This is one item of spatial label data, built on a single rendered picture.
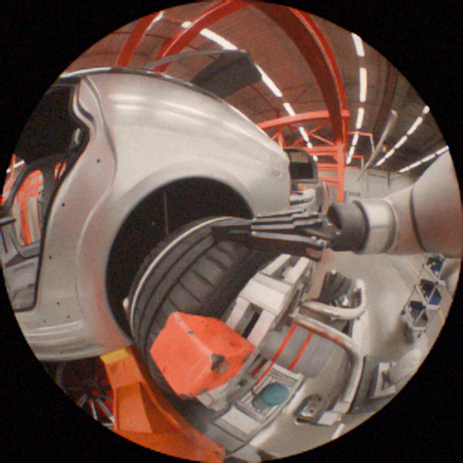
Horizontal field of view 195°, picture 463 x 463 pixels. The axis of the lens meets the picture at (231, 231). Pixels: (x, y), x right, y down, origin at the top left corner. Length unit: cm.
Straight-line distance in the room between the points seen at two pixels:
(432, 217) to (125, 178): 55
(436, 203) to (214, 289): 30
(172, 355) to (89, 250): 34
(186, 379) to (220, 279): 13
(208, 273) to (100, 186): 36
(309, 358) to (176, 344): 32
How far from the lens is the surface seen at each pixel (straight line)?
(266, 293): 20
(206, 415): 84
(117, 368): 71
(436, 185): 21
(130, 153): 42
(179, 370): 15
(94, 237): 41
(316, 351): 41
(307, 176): 375
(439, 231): 21
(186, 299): 20
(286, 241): 17
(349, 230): 20
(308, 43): 202
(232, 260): 21
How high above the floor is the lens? 124
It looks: 15 degrees down
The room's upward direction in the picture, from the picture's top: straight up
